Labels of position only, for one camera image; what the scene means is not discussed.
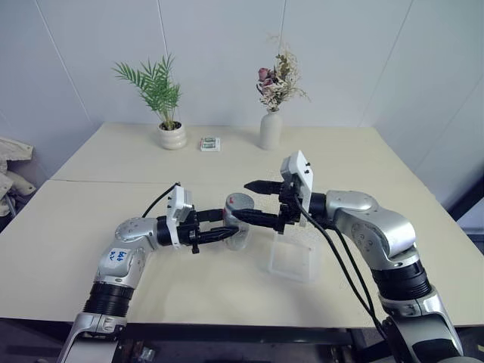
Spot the clear plastic jar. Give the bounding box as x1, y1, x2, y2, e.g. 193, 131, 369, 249
224, 221, 251, 253

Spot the silver metal can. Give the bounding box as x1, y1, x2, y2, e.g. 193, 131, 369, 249
223, 192, 256, 228

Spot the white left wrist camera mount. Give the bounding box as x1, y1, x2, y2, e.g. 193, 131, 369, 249
165, 184, 196, 250

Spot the green palm plant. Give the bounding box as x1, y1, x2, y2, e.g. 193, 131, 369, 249
112, 54, 183, 130

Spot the beige jacket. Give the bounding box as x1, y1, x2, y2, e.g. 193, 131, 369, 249
0, 135, 37, 219

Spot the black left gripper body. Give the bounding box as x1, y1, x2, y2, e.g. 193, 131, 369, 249
178, 206, 202, 256

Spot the black table frame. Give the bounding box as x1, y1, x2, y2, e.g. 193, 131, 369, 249
0, 318, 390, 363

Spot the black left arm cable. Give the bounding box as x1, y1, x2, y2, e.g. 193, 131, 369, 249
141, 183, 180, 219

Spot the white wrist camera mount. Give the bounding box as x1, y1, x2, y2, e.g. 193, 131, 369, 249
279, 150, 315, 228
165, 184, 196, 250

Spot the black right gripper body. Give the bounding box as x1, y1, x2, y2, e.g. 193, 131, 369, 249
275, 180, 304, 234

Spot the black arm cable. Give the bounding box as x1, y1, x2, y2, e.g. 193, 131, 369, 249
294, 194, 389, 341
141, 183, 180, 219

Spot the dried flower bouquet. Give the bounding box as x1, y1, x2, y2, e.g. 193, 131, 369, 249
256, 33, 312, 114

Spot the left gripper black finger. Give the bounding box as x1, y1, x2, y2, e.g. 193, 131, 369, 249
198, 227, 238, 244
197, 207, 228, 223

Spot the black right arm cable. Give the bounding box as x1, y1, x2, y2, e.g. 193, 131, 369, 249
294, 194, 389, 341

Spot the white ceramic vase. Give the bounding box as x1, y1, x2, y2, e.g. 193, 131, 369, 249
259, 111, 284, 151

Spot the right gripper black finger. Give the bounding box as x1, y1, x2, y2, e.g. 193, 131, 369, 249
244, 180, 283, 196
231, 208, 281, 230

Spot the clear plastic box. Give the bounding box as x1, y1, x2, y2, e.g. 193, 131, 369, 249
263, 222, 319, 285

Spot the white ribbed plant pot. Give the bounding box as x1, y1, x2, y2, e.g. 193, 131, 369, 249
157, 120, 188, 151

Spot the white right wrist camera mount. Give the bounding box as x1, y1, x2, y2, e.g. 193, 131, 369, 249
279, 150, 315, 228

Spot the small green white card box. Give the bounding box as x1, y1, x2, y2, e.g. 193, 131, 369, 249
199, 136, 223, 154

